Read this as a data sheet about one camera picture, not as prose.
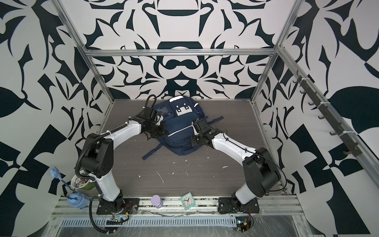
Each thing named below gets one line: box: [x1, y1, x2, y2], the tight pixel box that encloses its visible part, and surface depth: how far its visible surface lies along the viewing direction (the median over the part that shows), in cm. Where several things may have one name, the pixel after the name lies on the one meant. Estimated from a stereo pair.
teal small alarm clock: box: [180, 192, 196, 210], surface depth 76 cm
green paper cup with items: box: [70, 174, 96, 191], surface depth 74 cm
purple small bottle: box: [150, 194, 164, 209], surface depth 70 cm
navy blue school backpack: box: [142, 95, 225, 161], surface depth 96 cm
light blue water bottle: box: [49, 166, 90, 210], surface depth 71 cm
